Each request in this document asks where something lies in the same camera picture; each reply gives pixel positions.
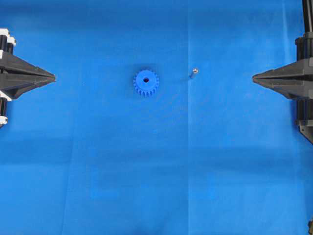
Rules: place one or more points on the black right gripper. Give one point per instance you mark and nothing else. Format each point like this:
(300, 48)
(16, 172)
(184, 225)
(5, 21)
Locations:
(278, 81)

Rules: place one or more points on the blue plastic small gear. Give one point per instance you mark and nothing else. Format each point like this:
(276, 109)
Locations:
(146, 83)

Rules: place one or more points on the blue table mat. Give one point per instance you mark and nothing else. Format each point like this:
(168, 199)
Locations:
(214, 155)

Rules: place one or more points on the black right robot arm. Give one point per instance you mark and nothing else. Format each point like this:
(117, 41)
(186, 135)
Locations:
(308, 24)

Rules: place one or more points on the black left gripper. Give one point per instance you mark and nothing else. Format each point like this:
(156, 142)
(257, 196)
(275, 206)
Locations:
(27, 77)

